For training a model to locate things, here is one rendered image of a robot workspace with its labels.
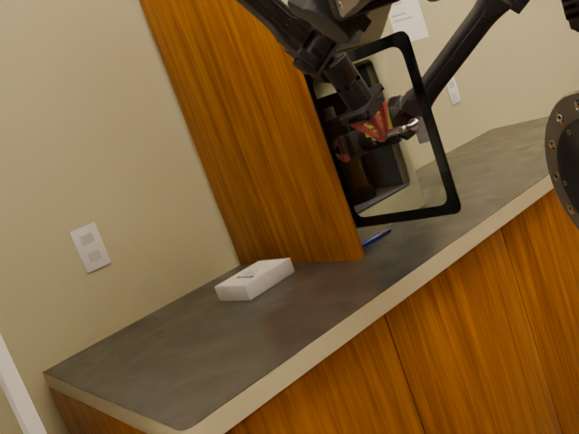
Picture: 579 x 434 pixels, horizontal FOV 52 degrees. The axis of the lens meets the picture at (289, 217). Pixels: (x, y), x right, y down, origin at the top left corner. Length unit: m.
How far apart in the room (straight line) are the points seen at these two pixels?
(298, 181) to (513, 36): 1.93
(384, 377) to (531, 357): 0.52
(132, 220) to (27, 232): 0.27
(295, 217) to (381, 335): 0.43
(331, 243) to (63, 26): 0.88
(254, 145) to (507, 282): 0.70
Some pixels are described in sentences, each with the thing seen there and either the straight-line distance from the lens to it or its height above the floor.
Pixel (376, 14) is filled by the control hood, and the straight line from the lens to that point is 1.61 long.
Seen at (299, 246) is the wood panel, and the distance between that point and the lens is 1.53.
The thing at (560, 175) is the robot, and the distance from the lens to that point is 0.79.
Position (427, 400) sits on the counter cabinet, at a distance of 1.31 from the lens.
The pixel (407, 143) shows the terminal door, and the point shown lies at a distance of 1.32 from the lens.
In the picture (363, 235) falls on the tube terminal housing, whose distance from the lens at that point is 1.54.
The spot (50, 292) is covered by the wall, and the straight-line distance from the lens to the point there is 1.58.
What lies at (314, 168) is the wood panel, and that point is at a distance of 1.38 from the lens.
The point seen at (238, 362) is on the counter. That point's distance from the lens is 1.07.
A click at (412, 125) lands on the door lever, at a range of 1.29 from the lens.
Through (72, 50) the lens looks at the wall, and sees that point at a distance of 1.69.
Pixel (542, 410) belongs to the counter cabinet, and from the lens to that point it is 1.68.
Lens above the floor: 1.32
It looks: 10 degrees down
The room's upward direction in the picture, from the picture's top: 20 degrees counter-clockwise
